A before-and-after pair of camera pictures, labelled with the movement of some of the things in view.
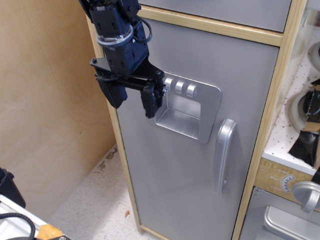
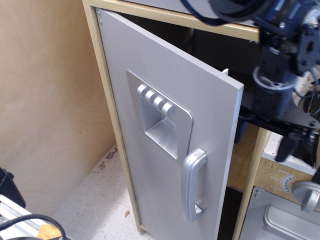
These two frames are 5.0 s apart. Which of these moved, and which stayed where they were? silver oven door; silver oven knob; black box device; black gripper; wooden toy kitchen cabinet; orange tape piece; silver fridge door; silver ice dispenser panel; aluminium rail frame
Moved: black gripper; silver ice dispenser panel; silver fridge door
Stayed: wooden toy kitchen cabinet; orange tape piece; silver oven knob; black box device; silver oven door; aluminium rail frame
